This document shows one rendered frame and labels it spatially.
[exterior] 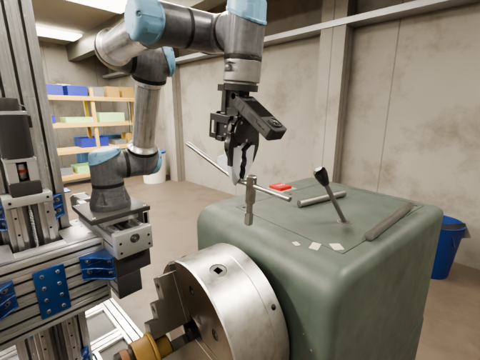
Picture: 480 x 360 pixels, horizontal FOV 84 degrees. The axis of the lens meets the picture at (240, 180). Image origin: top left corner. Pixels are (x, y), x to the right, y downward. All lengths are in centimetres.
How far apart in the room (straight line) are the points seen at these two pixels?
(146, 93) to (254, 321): 78
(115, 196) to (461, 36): 320
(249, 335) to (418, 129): 310
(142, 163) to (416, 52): 298
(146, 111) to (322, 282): 79
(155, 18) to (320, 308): 59
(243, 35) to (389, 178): 313
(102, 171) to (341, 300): 89
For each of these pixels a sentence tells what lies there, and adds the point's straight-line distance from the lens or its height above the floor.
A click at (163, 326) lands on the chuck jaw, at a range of 61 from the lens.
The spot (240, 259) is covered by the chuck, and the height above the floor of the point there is 123.
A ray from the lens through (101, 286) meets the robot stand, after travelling 125.
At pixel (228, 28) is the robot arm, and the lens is 56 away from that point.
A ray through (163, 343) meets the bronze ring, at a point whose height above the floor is 111.
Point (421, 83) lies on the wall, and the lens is 343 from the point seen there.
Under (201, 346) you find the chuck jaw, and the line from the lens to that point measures 60.
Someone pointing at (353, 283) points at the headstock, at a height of 123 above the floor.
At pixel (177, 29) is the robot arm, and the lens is 58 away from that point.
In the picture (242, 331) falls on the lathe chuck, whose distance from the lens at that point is 52.
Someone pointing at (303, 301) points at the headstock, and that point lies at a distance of 57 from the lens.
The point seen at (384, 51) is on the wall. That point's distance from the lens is 357.
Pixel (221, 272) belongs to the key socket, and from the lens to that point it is 56.
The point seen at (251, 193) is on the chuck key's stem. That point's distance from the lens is 57.
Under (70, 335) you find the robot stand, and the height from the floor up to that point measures 65.
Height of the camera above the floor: 153
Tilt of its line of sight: 15 degrees down
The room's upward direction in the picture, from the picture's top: straight up
